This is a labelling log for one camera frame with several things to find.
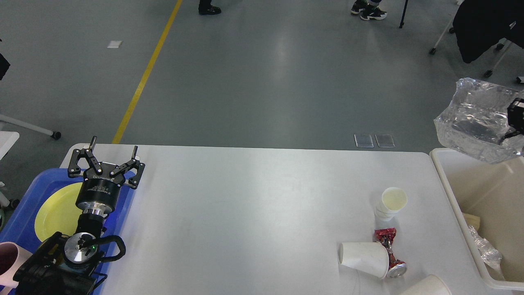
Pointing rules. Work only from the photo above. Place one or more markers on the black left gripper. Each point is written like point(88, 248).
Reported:
point(100, 190)

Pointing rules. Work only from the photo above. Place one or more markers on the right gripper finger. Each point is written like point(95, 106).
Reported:
point(515, 118)

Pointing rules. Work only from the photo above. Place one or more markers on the clear plastic wrap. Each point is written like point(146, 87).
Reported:
point(476, 119)

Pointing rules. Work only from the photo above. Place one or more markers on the yellow plastic plate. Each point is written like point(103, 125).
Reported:
point(58, 213)

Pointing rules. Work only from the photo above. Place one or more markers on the silver foil bag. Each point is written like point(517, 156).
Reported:
point(489, 254)

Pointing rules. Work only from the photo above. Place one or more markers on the small white cup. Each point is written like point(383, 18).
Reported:
point(391, 202)

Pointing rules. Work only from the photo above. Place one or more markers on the white paper cup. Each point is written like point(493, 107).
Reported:
point(368, 257)
point(431, 285)

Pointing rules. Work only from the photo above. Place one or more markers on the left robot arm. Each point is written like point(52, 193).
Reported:
point(36, 279)

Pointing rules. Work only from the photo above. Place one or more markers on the beige plastic bin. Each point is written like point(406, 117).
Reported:
point(494, 193)

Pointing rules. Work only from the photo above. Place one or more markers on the black jacket on chair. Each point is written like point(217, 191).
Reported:
point(478, 25)

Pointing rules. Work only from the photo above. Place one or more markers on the white side table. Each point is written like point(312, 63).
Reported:
point(8, 139)

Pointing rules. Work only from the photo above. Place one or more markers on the pink mug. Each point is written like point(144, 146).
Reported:
point(12, 257)

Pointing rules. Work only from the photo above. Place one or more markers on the right floor plate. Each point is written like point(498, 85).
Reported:
point(385, 141)

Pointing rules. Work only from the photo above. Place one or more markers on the floor plate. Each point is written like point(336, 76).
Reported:
point(385, 141)
point(364, 141)

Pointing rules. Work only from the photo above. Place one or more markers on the black tripod leg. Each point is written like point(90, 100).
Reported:
point(403, 16)

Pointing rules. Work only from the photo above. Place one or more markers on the left floor plate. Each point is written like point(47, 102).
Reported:
point(364, 141)

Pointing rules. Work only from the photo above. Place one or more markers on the person in black sneakers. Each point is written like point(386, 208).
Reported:
point(368, 9)

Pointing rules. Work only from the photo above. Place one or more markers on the red snack wrapper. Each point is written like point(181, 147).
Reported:
point(385, 236)

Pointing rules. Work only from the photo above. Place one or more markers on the person in dark shoes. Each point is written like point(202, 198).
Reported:
point(206, 8)

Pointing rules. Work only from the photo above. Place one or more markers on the red soda can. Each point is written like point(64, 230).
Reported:
point(396, 267)

